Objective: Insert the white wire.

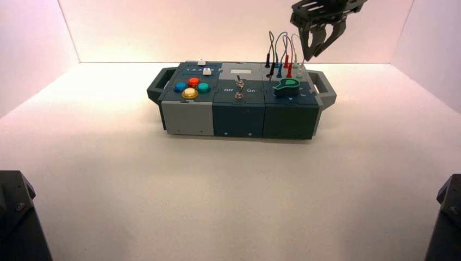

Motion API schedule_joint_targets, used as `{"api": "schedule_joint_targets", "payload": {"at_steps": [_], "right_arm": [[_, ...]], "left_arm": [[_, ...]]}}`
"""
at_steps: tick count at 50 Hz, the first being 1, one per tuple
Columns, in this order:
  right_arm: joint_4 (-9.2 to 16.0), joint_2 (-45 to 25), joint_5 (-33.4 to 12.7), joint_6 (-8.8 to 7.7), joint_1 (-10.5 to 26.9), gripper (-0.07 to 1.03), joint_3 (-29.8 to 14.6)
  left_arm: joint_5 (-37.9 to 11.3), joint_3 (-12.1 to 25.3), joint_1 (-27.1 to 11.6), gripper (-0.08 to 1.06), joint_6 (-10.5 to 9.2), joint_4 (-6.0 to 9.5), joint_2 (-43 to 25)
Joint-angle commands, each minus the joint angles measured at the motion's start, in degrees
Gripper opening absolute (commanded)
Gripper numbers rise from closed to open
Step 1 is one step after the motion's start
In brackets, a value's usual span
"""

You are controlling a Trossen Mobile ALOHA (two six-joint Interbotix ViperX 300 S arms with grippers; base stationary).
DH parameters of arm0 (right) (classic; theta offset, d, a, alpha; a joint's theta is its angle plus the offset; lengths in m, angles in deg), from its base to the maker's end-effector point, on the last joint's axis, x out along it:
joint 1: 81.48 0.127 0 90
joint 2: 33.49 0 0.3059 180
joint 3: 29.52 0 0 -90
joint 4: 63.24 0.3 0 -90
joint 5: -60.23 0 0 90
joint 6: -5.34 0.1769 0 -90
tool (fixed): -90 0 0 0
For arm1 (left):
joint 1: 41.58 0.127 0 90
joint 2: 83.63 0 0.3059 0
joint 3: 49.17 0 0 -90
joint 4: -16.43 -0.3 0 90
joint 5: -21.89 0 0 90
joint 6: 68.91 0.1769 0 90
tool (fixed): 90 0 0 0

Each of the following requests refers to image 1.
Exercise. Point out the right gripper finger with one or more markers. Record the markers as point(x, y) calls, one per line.
point(306, 45)
point(329, 36)

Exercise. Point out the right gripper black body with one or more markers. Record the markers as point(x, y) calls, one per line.
point(324, 12)

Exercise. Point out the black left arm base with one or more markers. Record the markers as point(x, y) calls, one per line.
point(18, 223)

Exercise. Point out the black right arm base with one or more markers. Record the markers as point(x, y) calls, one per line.
point(446, 223)

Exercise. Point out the green rotary pointer knob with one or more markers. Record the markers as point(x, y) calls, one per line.
point(287, 88)

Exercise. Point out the white display window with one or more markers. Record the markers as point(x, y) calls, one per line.
point(241, 71)

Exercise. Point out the grey and teal task board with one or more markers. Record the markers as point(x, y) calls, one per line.
point(237, 115)

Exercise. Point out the white slider knob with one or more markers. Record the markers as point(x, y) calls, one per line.
point(206, 72)
point(201, 62)

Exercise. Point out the green dome push button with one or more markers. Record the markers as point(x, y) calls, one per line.
point(204, 87)

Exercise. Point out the red dome push button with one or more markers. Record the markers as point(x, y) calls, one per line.
point(193, 82)

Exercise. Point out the yellow dome push button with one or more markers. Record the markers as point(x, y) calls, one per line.
point(189, 93)

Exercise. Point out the blue dome push button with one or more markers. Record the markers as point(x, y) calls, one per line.
point(180, 87)

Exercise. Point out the metal toggle switch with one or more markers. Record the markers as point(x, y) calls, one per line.
point(238, 79)
point(238, 95)

